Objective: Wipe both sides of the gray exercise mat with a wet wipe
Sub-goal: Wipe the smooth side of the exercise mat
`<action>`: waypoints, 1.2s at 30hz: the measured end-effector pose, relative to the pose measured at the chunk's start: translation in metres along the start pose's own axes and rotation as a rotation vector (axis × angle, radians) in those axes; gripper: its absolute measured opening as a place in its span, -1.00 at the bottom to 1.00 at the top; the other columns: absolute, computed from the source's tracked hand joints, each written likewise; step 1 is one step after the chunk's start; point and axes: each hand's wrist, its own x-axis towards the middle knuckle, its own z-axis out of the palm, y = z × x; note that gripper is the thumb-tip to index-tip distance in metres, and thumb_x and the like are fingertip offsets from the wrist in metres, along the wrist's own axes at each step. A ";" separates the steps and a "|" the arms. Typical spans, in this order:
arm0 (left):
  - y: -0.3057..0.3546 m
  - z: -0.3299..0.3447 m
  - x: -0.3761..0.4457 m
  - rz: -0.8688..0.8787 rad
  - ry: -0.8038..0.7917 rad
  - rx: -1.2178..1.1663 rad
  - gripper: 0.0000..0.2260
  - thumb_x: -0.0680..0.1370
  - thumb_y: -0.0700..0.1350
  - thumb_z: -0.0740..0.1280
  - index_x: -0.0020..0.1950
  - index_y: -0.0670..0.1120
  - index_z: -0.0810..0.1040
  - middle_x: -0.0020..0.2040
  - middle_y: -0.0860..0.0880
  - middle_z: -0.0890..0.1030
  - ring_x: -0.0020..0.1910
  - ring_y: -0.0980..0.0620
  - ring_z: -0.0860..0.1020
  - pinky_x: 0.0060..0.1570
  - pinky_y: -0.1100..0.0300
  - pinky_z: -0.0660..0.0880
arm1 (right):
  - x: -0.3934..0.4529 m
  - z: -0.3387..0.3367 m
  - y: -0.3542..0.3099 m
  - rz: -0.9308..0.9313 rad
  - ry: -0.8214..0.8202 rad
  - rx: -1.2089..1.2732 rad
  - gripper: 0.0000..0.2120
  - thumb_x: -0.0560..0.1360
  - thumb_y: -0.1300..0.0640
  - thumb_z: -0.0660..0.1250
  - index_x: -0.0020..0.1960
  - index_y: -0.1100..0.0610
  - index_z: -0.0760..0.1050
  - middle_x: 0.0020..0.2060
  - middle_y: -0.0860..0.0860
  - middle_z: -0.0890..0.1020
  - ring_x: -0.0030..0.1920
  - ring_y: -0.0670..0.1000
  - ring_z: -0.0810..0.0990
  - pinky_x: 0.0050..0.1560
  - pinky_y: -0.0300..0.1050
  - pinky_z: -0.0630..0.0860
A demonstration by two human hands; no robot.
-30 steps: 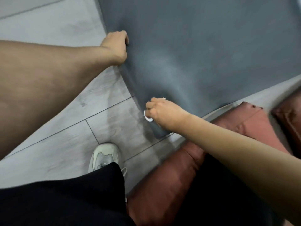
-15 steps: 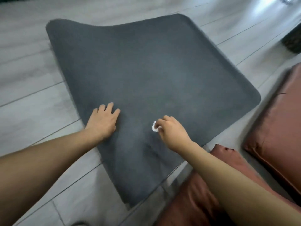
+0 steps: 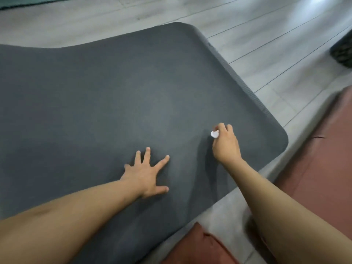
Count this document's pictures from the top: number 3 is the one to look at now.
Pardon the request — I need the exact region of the person's left hand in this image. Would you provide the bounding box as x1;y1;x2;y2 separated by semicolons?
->
120;147;171;200

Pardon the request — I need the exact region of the person's right hand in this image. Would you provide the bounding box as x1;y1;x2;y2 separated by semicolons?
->
212;122;243;167

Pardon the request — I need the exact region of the dark grey yoga mat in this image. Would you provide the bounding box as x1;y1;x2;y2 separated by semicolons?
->
0;22;289;264

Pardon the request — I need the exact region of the person's right forearm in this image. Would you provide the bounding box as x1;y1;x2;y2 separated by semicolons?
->
227;158;352;264

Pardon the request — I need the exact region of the person's left forearm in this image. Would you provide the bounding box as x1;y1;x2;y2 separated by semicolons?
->
0;179;144;264

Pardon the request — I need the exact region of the green foam mat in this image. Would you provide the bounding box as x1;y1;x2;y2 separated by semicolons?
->
0;0;86;11

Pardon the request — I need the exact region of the reddish-brown cushion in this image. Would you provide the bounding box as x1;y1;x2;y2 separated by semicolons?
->
161;222;240;264
274;85;352;241

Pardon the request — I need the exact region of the dark patterned trash bin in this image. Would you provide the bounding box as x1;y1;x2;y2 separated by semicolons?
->
329;31;352;70

